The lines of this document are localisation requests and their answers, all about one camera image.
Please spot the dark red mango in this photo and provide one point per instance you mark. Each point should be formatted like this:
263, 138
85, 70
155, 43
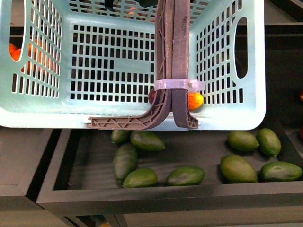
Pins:
195, 99

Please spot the black avocado tray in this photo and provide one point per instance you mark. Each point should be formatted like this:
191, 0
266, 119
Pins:
80, 179

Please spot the green avocado bottom right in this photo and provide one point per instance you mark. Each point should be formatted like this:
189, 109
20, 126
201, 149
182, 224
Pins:
280, 172

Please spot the black orange tray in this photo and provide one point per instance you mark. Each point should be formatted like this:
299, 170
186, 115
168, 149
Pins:
25, 155

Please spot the green avocado upper left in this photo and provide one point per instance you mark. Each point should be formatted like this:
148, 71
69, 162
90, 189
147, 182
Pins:
120, 136

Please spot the green avocado far right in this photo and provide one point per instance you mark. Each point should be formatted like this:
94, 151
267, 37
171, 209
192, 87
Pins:
269, 143

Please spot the green avocado picked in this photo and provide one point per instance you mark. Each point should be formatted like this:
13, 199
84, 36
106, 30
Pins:
237, 169

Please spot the white zip tie right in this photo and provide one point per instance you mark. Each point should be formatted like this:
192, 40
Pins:
191, 85

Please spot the orange fruit behind basket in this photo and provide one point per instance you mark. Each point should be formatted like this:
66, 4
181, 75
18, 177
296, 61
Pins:
34, 53

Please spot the green avocado left long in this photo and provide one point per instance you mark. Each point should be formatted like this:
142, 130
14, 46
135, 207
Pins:
125, 161

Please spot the green avocado upper middle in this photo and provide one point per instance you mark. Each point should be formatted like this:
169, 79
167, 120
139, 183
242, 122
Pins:
147, 141

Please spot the green avocado upper right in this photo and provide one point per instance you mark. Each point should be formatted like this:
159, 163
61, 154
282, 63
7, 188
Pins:
242, 141

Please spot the green avocado bottom left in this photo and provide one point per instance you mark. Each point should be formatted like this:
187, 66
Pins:
143, 177

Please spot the green avocado bottom middle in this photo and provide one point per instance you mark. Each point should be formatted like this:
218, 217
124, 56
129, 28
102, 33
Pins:
185, 176

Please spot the brown basket handle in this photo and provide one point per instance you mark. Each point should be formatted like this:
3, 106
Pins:
172, 24

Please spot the light blue plastic basket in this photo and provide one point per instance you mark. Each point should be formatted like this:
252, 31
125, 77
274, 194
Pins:
104, 62

